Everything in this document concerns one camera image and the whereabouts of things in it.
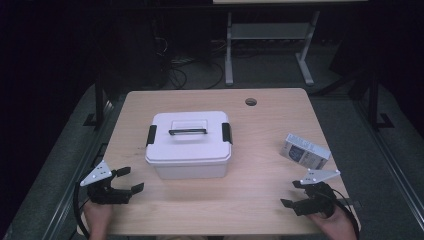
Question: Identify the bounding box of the grey tape strip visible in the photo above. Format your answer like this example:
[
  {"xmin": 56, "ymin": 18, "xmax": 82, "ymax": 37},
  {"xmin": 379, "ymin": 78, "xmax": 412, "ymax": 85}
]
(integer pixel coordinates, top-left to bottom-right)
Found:
[{"xmin": 342, "ymin": 198, "xmax": 363, "ymax": 209}]

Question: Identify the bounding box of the aluminium floor rail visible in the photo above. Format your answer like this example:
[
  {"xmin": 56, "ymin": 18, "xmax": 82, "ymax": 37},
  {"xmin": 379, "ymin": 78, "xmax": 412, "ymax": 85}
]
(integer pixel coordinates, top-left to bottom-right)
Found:
[
  {"xmin": 41, "ymin": 99, "xmax": 116, "ymax": 240},
  {"xmin": 354, "ymin": 98, "xmax": 424, "ymax": 233}
]

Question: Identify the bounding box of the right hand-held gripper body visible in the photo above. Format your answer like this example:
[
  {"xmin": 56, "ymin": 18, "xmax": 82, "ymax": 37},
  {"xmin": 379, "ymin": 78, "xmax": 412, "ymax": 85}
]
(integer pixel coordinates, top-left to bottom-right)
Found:
[{"xmin": 294, "ymin": 168, "xmax": 341, "ymax": 218}]

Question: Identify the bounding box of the white plastic storage box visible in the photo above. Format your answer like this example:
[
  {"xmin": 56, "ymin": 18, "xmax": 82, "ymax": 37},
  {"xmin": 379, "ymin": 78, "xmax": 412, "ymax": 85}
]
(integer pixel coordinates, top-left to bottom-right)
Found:
[{"xmin": 145, "ymin": 156, "xmax": 232, "ymax": 180}]

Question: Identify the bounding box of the person's left hand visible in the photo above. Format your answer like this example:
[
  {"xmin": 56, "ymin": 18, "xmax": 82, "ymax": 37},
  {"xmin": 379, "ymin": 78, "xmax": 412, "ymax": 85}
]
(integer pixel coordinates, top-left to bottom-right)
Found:
[{"xmin": 83, "ymin": 201, "xmax": 114, "ymax": 240}]

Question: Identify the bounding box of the white lid with black handle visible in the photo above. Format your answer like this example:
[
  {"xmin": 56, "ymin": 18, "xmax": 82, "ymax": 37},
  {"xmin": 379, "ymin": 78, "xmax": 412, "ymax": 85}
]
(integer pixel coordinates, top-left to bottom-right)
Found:
[{"xmin": 144, "ymin": 110, "xmax": 234, "ymax": 166}]

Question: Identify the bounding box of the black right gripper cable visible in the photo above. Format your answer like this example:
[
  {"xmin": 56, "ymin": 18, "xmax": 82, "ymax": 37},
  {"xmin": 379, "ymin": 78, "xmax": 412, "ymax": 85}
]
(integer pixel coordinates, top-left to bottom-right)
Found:
[{"xmin": 331, "ymin": 188, "xmax": 361, "ymax": 240}]

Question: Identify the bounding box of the person's right hand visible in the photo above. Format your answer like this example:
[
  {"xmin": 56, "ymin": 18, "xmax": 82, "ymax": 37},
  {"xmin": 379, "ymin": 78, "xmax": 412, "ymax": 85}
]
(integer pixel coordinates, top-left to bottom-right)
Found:
[{"xmin": 307, "ymin": 204, "xmax": 360, "ymax": 240}]

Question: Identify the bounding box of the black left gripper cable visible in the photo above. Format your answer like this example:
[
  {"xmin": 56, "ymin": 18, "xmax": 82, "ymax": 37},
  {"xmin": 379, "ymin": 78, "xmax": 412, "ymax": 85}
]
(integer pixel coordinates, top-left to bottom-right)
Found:
[{"xmin": 72, "ymin": 181, "xmax": 91, "ymax": 240}]

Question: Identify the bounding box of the white and blue carton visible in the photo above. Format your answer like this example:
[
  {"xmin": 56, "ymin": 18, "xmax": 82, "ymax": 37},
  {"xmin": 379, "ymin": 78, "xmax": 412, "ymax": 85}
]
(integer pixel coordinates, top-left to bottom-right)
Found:
[{"xmin": 279, "ymin": 133, "xmax": 332, "ymax": 170}]

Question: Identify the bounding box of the black frame post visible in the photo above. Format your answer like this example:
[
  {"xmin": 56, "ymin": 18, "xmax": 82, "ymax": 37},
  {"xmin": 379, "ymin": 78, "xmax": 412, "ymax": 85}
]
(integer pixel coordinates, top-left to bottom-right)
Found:
[
  {"xmin": 367, "ymin": 72, "xmax": 395, "ymax": 132},
  {"xmin": 83, "ymin": 73, "xmax": 106, "ymax": 130}
]

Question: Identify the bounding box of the tangle of floor cables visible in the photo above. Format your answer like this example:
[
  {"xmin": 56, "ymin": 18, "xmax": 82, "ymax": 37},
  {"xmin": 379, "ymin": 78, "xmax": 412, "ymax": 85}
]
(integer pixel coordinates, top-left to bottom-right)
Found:
[{"xmin": 162, "ymin": 36, "xmax": 225, "ymax": 90}]

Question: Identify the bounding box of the grey metal stand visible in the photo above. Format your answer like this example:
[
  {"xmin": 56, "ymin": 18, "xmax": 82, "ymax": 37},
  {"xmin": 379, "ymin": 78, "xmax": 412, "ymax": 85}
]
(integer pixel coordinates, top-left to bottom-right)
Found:
[{"xmin": 224, "ymin": 10, "xmax": 321, "ymax": 87}]

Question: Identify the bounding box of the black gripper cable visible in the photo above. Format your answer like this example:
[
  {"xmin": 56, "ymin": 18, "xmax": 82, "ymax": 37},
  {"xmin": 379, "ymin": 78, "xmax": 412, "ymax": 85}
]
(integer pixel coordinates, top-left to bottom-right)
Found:
[
  {"xmin": 331, "ymin": 188, "xmax": 361, "ymax": 240},
  {"xmin": 72, "ymin": 181, "xmax": 91, "ymax": 240}
]

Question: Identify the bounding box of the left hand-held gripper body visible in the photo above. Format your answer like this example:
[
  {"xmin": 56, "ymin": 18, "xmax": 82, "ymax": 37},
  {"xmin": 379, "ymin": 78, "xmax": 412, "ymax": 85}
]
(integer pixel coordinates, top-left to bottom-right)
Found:
[{"xmin": 79, "ymin": 159, "xmax": 133, "ymax": 205}]

